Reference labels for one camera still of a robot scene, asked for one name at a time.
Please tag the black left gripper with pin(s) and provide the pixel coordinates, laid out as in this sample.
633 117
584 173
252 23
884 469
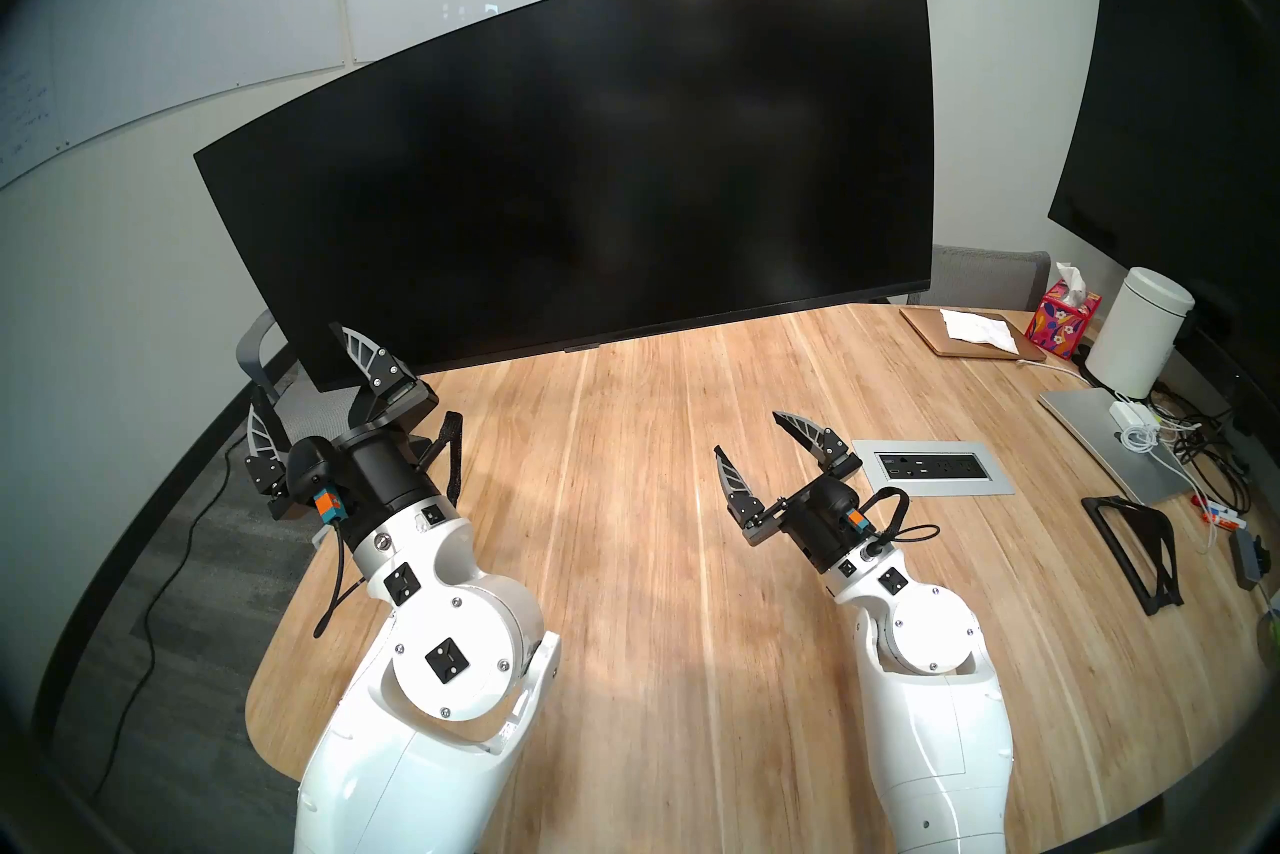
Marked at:
390 472

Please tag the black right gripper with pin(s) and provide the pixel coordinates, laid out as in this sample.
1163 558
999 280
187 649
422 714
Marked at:
835 554

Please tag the large curved black monitor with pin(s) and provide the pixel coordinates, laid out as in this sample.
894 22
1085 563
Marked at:
600 162

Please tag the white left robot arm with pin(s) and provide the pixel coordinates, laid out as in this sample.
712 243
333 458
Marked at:
430 722

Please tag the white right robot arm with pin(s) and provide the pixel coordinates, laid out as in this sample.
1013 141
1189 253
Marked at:
930 742

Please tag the grey mesh office chair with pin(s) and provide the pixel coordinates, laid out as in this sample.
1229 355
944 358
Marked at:
246 352

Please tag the grey fabric chair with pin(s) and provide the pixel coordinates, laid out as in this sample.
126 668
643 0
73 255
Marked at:
990 277

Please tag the silver table outlet panel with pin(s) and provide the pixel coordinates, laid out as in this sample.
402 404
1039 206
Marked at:
930 467

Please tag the brown leather pad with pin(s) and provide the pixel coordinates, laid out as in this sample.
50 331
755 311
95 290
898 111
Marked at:
925 327

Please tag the white paper sheet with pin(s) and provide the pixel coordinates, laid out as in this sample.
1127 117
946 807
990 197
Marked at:
975 329

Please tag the silver laptop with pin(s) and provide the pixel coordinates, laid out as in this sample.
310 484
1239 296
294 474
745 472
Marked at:
1100 437

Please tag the colourful floral tissue box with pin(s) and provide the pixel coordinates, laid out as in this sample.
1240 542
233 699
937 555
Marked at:
1065 322

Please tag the white power adapter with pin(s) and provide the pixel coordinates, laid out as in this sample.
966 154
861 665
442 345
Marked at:
1128 415

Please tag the black laptop stand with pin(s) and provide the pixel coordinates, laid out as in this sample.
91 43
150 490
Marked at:
1150 524

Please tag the white cylindrical container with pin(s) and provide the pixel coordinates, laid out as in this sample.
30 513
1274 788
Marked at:
1140 332

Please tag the orange white markers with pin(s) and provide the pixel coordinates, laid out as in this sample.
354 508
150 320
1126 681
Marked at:
1215 517

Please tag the whiteboard with handwriting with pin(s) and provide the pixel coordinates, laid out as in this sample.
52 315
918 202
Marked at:
150 12

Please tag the grey adapter dongle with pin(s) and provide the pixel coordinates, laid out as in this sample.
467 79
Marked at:
1250 557

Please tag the green small object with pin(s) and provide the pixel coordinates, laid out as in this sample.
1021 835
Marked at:
1272 630

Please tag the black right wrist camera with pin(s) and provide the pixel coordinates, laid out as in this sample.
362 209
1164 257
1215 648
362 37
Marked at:
830 502

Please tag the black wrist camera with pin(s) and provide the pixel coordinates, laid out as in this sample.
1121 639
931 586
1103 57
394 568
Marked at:
312 464
830 502

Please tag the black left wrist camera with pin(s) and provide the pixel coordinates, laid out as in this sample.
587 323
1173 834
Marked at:
312 464

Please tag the flat black wall screen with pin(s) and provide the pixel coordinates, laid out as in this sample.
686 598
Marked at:
1170 112

